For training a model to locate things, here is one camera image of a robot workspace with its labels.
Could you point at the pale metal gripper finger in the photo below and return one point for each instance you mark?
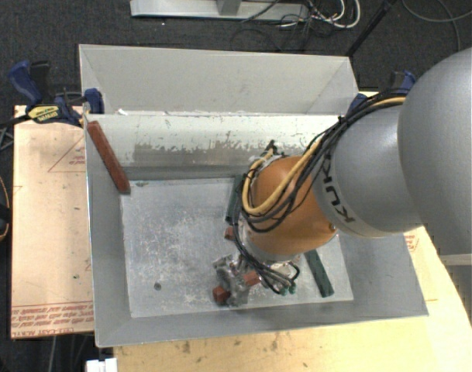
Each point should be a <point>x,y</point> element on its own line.
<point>224,267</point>
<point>237,293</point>

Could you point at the red-brown block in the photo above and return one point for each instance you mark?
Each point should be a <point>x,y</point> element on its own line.
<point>229,233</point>
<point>108,157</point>
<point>221,295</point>

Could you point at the dark green flat block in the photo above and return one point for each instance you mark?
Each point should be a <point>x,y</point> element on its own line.
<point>320,273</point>

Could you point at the brown cardboard board, red print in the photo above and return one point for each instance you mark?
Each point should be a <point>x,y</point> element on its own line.
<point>49,227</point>

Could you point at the grey metal bin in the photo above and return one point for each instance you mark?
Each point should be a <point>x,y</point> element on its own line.
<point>173,246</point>

